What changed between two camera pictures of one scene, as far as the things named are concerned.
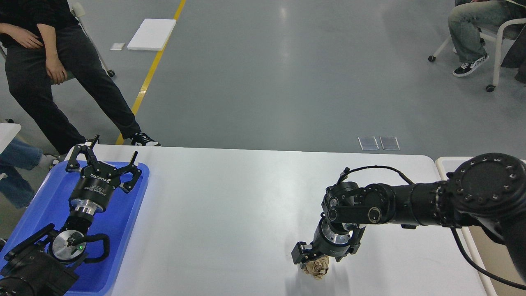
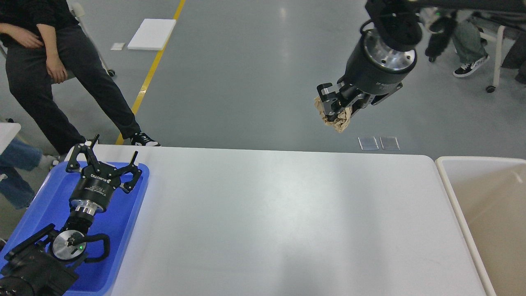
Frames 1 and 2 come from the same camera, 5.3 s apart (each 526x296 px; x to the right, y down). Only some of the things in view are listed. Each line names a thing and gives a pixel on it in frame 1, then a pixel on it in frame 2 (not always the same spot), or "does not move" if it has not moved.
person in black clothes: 44,51 does not move
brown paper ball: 317,268 → 339,124
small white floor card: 118,46 does not move
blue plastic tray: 50,205 does not move
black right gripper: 333,239 → 374,68
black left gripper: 95,187 does not move
